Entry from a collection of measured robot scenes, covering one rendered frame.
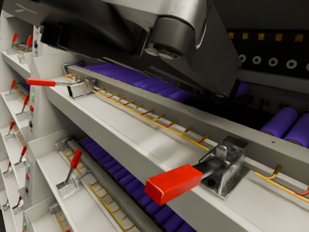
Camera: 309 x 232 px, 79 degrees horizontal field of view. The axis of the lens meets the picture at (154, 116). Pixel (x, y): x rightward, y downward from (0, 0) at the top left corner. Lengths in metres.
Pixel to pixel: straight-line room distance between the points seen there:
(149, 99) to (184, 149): 0.08
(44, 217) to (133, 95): 0.50
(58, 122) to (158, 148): 0.38
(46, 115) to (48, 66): 0.12
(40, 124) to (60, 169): 0.12
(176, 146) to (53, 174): 0.35
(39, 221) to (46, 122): 0.29
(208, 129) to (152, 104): 0.08
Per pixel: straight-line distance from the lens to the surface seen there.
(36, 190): 0.62
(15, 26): 1.19
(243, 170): 0.17
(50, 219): 0.66
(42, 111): 0.51
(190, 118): 0.20
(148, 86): 0.30
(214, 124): 0.18
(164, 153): 0.18
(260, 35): 0.29
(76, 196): 0.42
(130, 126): 0.23
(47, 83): 0.32
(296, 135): 0.20
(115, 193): 0.37
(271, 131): 0.20
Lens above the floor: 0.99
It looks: 14 degrees down
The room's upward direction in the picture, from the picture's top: 13 degrees clockwise
